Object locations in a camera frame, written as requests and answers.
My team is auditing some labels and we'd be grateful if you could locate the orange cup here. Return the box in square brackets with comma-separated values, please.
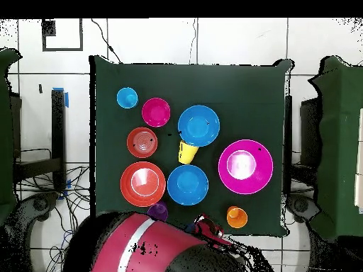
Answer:
[226, 205, 248, 230]

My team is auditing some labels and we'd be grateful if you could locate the yellow cup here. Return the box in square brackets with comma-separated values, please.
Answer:
[177, 140, 200, 165]

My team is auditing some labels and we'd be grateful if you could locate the large orange bowl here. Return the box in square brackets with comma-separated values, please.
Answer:
[120, 161, 167, 208]

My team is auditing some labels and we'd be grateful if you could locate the blue bowl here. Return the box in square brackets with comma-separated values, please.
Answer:
[167, 164, 210, 206]
[177, 105, 220, 147]

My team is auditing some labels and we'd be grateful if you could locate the purple cup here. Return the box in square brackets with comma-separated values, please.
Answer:
[147, 200, 169, 222]

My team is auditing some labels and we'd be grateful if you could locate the large pink bowl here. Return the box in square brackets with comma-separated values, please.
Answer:
[218, 139, 274, 196]

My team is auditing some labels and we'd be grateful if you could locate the small orange bowl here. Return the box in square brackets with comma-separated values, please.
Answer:
[126, 126, 159, 159]

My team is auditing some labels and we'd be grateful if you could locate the small crimson bowl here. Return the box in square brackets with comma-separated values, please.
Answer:
[141, 97, 172, 128]

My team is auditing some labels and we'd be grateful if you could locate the dark green table cloth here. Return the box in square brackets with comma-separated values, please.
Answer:
[89, 55, 293, 237]

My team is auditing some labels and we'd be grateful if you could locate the black cabinet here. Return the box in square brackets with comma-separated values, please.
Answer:
[299, 97, 323, 171]

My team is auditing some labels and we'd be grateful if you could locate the light blue cup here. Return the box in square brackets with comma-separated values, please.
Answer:
[116, 86, 139, 109]

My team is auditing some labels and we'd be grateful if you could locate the white panel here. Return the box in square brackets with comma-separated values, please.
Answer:
[354, 107, 363, 214]

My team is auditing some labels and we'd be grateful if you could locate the green cloth covered table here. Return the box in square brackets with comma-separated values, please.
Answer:
[308, 55, 363, 237]
[0, 47, 22, 225]

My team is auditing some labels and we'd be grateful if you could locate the blue tape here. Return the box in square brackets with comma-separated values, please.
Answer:
[52, 86, 69, 108]

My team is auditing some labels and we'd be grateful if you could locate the black pedestal leg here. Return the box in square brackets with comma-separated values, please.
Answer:
[5, 191, 60, 236]
[285, 193, 320, 225]

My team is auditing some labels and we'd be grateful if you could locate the black stand post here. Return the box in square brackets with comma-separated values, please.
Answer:
[284, 95, 293, 196]

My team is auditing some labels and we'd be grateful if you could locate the tangle of black cables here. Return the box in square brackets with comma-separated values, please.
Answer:
[16, 164, 91, 272]

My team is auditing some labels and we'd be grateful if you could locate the black stand frame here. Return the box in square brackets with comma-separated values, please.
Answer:
[12, 89, 67, 191]

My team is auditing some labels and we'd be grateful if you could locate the black floor cable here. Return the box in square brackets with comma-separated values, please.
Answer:
[90, 18, 123, 64]

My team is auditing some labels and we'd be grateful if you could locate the black square frame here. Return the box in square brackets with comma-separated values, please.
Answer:
[41, 18, 84, 52]

